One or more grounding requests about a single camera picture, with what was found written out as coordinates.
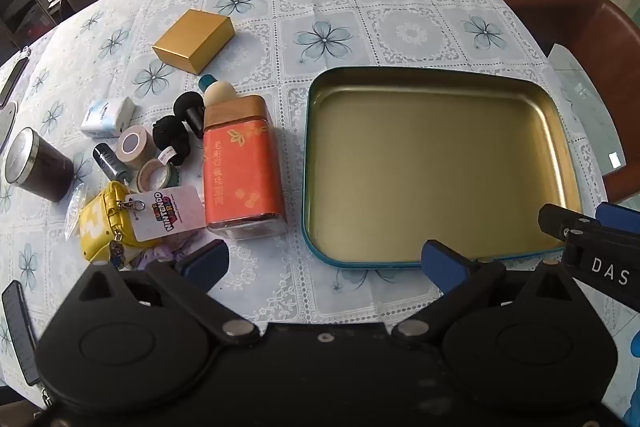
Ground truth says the gold cardboard box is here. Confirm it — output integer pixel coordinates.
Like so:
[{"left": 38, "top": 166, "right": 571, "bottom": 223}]
[{"left": 151, "top": 9, "right": 236, "bottom": 75}]

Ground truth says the yellow block pouch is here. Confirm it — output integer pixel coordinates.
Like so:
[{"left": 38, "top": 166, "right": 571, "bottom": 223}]
[{"left": 80, "top": 181, "right": 141, "bottom": 264}]

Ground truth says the orange tea tin wooden lid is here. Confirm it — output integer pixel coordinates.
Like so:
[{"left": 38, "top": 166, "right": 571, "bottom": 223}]
[{"left": 201, "top": 94, "right": 288, "bottom": 240}]

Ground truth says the white printed tag card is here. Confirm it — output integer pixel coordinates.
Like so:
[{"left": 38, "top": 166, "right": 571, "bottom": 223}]
[{"left": 125, "top": 186, "right": 207, "bottom": 243}]

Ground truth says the grey perforated trivet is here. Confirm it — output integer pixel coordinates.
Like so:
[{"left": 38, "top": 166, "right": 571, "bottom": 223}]
[{"left": 0, "top": 101, "right": 18, "bottom": 152}]

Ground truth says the black knitted plush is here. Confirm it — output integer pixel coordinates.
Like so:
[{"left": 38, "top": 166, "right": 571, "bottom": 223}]
[{"left": 151, "top": 117, "right": 193, "bottom": 168}]

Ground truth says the black smartphone lit screen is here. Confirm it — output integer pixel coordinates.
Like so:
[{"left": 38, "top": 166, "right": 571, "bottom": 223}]
[{"left": 1, "top": 281, "right": 41, "bottom": 387}]

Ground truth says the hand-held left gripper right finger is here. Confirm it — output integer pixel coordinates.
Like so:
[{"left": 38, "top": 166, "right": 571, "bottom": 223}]
[{"left": 391, "top": 240, "right": 577, "bottom": 347}]

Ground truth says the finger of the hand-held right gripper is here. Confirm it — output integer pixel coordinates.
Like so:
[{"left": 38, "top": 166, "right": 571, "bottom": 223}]
[
  {"left": 538, "top": 204, "right": 602, "bottom": 249},
  {"left": 595, "top": 202, "right": 640, "bottom": 239}
]

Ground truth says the beige makeup sponge teal handle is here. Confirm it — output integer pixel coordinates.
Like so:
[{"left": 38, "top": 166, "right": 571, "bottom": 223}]
[{"left": 197, "top": 74, "right": 238, "bottom": 108}]

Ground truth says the lilac printed cloth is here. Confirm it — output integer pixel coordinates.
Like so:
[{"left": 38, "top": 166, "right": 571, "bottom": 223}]
[{"left": 122, "top": 234, "right": 201, "bottom": 268}]

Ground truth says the white blue tissue pack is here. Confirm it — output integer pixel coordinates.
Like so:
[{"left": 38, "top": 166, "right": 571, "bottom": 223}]
[{"left": 81, "top": 97, "right": 137, "bottom": 138}]

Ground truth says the dark smartphone red case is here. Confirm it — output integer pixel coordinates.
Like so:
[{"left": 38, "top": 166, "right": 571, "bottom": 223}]
[{"left": 0, "top": 54, "right": 31, "bottom": 108}]

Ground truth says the dark small cylinder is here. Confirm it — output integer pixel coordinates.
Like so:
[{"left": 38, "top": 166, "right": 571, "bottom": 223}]
[{"left": 92, "top": 143, "right": 132, "bottom": 184}]

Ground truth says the beige tape roll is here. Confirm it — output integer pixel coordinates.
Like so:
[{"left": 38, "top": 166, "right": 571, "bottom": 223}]
[{"left": 116, "top": 125, "right": 151, "bottom": 168}]

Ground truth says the dark candle jar silver lid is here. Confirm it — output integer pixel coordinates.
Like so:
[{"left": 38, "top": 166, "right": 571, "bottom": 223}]
[{"left": 4, "top": 127, "right": 75, "bottom": 202}]

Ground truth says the teal rectangular tin tray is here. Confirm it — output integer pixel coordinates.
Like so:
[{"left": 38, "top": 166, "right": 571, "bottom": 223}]
[{"left": 301, "top": 67, "right": 583, "bottom": 269}]

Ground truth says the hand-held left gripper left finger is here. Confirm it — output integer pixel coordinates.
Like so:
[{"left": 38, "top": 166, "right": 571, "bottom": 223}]
[{"left": 74, "top": 238, "right": 262, "bottom": 348}]

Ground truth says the cream patterned tape roll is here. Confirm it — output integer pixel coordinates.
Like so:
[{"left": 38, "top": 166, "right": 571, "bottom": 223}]
[{"left": 136, "top": 158, "right": 173, "bottom": 192}]

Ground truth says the teal tape roll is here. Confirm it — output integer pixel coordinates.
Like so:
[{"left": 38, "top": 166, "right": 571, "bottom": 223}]
[{"left": 162, "top": 164, "right": 185, "bottom": 188}]

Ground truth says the small clear plastic bag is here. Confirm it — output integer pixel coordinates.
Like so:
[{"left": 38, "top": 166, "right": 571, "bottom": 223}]
[{"left": 64, "top": 182, "right": 88, "bottom": 238}]

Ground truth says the black makeup sponge black handle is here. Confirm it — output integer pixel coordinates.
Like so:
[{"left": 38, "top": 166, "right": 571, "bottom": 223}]
[{"left": 172, "top": 91, "right": 206, "bottom": 140}]

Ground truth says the brown leather chair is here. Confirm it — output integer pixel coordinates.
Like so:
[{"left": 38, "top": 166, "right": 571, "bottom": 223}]
[{"left": 497, "top": 0, "right": 640, "bottom": 202}]

